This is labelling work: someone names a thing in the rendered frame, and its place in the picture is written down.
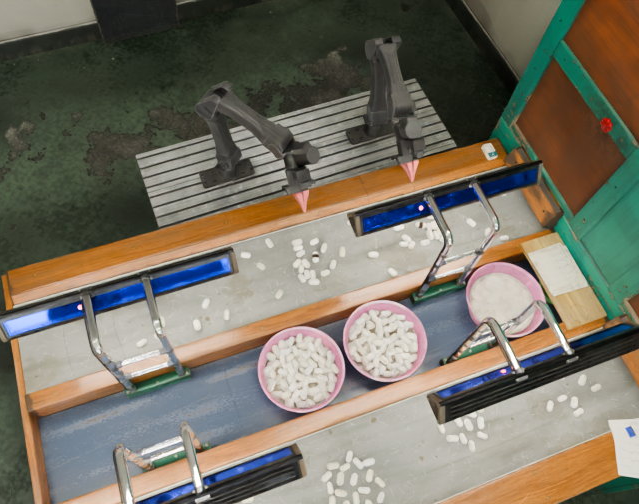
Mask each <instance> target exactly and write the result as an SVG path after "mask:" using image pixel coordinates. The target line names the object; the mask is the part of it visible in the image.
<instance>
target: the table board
mask: <svg viewBox="0 0 639 504"><path fill-rule="evenodd" d="M2 283H3V289H4V296H5V303H6V310H10V309H13V306H14V305H13V303H12V300H11V298H10V295H9V288H8V281H7V275H3V276H2ZM11 344H12V351H13V358H14V365H15V372H16V379H17V386H18V392H19V399H20V406H21V413H22V420H23V427H24V434H25V440H26V447H27V454H28V461H29V468H30V475H31V482H32V488H33V495H34V502H35V504H51V501H50V494H49V488H48V482H47V475H46V469H45V462H44V456H43V450H42V443H41V437H40V431H39V424H38V419H39V418H37V417H35V416H33V415H31V414H30V413H28V412H27V410H26V404H25V397H24V395H26V387H25V381H24V374H23V368H22V361H21V354H20V348H19V341H18V339H14V340H11Z"/></svg>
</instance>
